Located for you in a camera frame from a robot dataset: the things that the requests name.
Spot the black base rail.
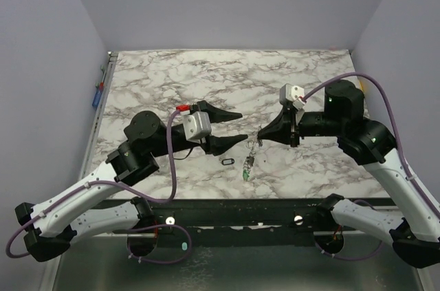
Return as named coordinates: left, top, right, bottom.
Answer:
left=113, top=196, right=358, bottom=248

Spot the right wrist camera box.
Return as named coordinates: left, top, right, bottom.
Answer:
left=279, top=84, right=305, bottom=110

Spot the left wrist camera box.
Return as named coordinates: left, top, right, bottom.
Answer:
left=176, top=105, right=212, bottom=142

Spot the green tag key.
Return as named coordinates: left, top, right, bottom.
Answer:
left=242, top=171, right=250, bottom=182

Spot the steel key organizer plate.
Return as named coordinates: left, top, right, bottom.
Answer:
left=243, top=131, right=263, bottom=175

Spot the black key ring tag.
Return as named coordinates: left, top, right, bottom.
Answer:
left=221, top=158, right=235, bottom=166

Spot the blue red wall clamp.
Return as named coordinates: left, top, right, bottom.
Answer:
left=91, top=65, right=107, bottom=109

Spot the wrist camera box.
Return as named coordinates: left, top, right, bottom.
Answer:
left=176, top=105, right=212, bottom=142
left=279, top=84, right=305, bottom=110

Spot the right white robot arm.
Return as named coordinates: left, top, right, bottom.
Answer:
left=257, top=80, right=439, bottom=268

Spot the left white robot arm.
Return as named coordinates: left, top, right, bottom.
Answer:
left=5, top=100, right=247, bottom=262

